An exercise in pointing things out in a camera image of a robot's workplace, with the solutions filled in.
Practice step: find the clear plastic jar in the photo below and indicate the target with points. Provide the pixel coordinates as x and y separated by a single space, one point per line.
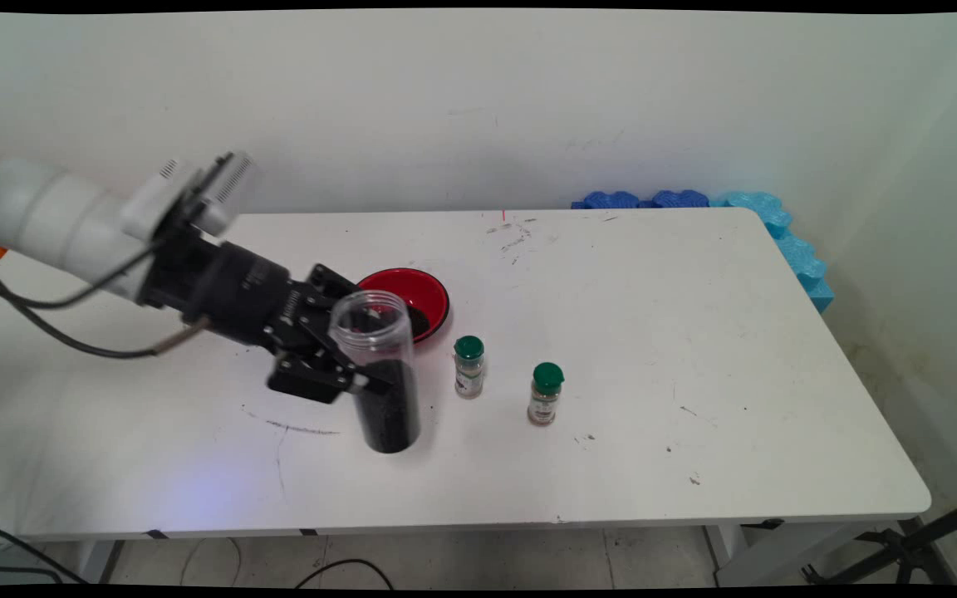
375 332

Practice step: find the dark blue foam piece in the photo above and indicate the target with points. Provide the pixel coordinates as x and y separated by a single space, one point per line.
607 200
682 198

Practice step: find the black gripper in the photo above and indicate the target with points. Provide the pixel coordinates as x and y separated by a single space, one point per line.
246 291

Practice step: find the white table leg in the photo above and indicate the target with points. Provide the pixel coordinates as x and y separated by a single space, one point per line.
96 561
777 556

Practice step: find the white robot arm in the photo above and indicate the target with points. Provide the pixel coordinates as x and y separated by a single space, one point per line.
46 216

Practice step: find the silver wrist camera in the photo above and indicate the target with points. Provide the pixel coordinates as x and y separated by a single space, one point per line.
225 187

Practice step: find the red bowl with black rim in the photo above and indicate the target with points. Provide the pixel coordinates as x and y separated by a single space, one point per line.
424 286

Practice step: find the black seed heap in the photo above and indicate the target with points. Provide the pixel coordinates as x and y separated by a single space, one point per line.
391 419
422 322

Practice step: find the green-capped spice bottle, green label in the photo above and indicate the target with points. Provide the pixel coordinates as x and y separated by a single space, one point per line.
545 399

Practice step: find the black tripod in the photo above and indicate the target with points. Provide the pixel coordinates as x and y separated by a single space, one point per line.
910 546

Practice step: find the light blue foam strip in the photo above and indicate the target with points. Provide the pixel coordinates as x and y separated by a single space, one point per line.
794 249

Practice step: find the green-capped spice bottle, dark picture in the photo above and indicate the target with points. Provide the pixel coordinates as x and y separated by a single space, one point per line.
469 374

